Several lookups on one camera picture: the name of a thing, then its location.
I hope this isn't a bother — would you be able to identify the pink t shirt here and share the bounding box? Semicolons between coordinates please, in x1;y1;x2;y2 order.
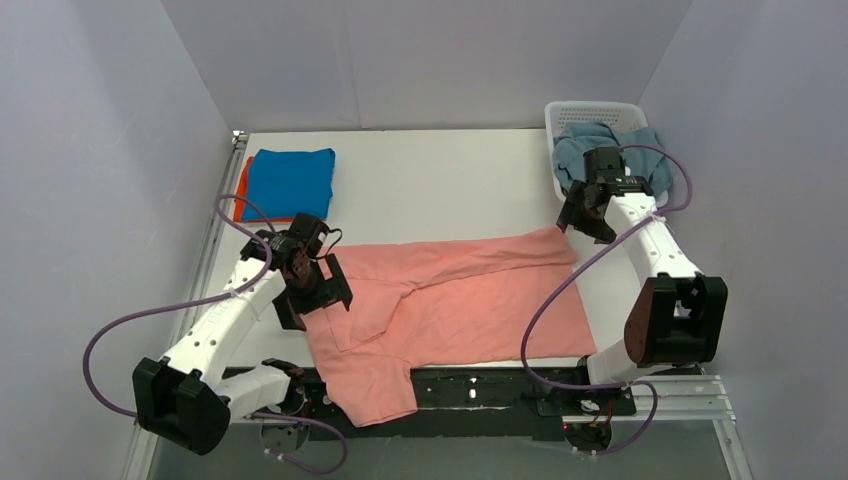
304;226;597;427

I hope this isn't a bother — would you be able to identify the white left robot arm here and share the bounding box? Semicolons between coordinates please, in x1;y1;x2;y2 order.
132;213;353;455

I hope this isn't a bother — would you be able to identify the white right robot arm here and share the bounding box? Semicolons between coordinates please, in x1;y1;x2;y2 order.
557;147;729;385

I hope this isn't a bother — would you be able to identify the grey-blue t shirt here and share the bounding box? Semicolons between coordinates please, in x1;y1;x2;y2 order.
552;122;673;194

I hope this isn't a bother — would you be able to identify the white plastic basket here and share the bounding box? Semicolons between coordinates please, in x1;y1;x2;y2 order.
544;101;670;206

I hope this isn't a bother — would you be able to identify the folded blue t shirt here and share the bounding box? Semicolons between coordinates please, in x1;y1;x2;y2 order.
249;148;336;219

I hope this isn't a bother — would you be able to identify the folded orange t shirt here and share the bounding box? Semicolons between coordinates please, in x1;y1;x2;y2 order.
232;156;293;223

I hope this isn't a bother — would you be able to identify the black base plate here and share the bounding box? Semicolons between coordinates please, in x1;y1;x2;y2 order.
271;367;636;441

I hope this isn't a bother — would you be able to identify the aluminium frame rail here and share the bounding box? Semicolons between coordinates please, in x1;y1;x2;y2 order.
125;131;753;480

